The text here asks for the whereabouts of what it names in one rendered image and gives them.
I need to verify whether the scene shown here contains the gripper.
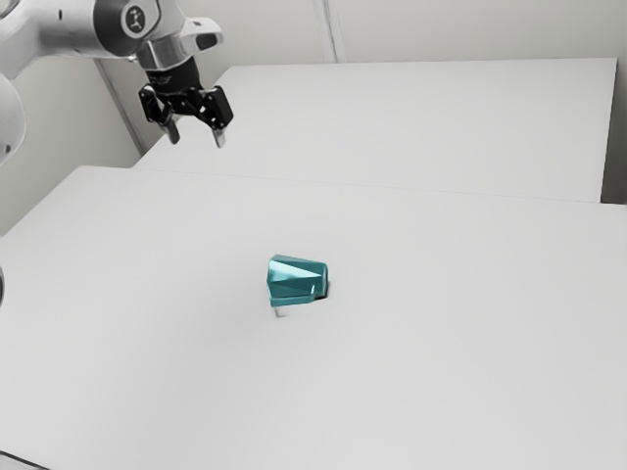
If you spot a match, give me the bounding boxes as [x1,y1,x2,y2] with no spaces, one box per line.
[137,56,234,149]

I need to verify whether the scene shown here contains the teal faceted mug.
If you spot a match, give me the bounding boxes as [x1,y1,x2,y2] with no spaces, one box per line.
[265,254,329,307]

